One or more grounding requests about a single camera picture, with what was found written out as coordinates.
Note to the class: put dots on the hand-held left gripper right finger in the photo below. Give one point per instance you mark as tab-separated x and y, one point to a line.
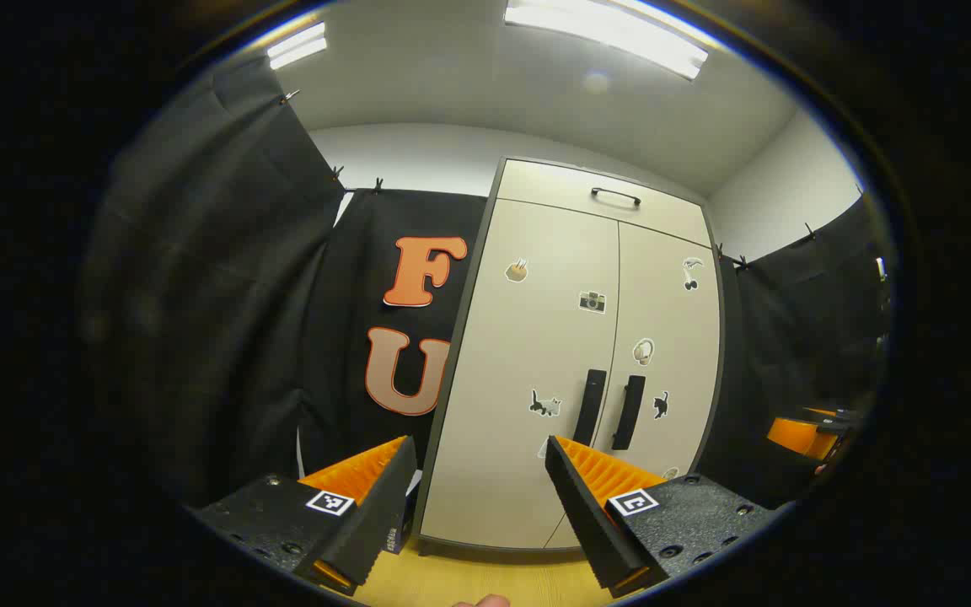
578	506

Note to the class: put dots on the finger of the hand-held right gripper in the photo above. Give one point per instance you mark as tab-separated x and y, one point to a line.
793	434

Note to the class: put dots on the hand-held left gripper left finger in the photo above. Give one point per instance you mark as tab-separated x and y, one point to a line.
384	506

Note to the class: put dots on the beige cabinet door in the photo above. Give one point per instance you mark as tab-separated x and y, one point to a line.
519	354
671	329

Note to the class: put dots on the beige double-door shoe cabinet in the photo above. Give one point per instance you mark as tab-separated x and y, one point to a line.
485	253

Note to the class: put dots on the beige cabinet drawer front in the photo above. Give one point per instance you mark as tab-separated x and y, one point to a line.
553	190

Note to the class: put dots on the white and blue books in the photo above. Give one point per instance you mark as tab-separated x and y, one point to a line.
401	514

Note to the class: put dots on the black backdrop cloth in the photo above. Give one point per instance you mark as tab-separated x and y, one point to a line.
224	295

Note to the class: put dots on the large ceiling light panel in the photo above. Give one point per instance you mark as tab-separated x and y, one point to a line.
612	29

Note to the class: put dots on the small ceiling light panel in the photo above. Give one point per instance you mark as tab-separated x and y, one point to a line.
297	46

